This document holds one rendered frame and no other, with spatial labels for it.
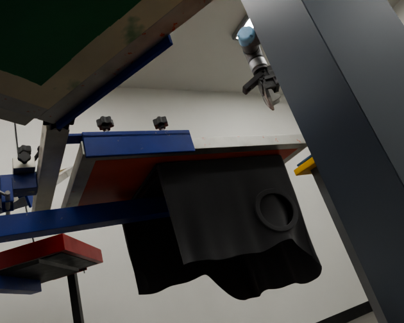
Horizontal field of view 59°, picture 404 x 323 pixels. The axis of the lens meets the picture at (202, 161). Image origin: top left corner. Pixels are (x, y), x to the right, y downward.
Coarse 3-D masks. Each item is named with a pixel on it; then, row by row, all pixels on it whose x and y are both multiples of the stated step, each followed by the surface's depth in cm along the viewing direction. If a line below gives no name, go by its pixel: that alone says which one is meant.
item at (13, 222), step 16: (64, 208) 104; (80, 208) 106; (96, 208) 108; (112, 208) 110; (128, 208) 112; (144, 208) 114; (160, 208) 117; (0, 224) 94; (16, 224) 96; (32, 224) 98; (48, 224) 100; (64, 224) 102; (80, 224) 103; (96, 224) 108; (112, 224) 112; (0, 240) 96
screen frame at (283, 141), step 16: (80, 144) 87; (208, 144) 104; (224, 144) 107; (240, 144) 110; (256, 144) 113; (272, 144) 116; (288, 144) 120; (304, 144) 124; (80, 160) 89; (288, 160) 135; (80, 176) 96; (80, 192) 106
